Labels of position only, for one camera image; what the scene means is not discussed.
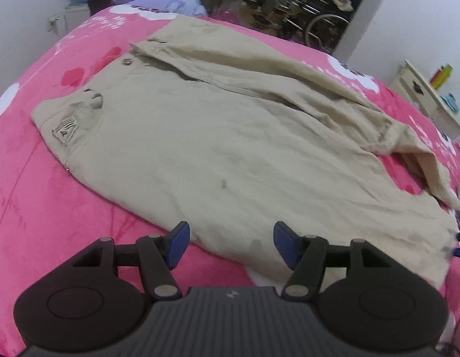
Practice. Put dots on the beige pants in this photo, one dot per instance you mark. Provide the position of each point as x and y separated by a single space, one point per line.
215 137

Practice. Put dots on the pink printed blanket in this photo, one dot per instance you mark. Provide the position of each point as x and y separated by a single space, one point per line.
29 193

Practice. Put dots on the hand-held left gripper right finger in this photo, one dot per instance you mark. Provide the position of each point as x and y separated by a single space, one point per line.
283 243

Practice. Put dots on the white cabinet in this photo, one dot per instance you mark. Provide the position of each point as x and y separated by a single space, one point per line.
427 96

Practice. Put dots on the wheelchair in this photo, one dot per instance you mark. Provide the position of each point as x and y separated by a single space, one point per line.
308 18

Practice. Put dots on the teal item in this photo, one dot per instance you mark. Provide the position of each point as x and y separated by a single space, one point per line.
451 101

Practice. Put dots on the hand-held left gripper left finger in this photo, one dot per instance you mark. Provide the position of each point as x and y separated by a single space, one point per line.
179 243

